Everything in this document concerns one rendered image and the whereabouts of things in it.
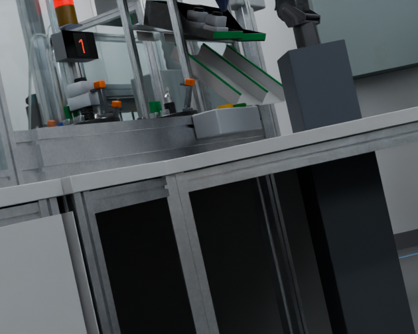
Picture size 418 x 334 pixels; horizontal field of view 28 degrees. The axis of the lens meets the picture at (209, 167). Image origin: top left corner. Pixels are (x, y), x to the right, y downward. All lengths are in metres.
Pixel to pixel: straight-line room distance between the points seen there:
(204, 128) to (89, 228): 0.55
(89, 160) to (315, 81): 0.62
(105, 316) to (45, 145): 0.33
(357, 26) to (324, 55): 4.09
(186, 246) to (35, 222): 0.41
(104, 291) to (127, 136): 0.39
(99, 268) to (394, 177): 5.00
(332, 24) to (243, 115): 4.04
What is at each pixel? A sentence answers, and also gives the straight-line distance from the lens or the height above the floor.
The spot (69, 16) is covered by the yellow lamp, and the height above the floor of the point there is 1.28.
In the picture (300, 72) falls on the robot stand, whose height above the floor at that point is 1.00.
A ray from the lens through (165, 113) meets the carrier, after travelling 2.15.
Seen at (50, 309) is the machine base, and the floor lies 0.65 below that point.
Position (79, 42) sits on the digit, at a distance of 2.14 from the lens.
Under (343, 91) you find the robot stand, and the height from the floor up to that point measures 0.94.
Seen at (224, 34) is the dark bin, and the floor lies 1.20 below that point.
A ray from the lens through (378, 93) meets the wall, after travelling 6.37.
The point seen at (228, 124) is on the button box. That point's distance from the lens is 1.95.
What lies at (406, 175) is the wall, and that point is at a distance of 6.39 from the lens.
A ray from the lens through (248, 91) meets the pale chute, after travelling 2.47.
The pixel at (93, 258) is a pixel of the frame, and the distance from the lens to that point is 1.47.
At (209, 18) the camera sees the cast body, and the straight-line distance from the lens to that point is 2.42.
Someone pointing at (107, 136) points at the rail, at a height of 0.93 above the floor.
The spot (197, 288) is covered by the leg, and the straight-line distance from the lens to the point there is 1.71.
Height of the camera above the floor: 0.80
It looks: 1 degrees up
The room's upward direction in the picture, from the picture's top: 12 degrees counter-clockwise
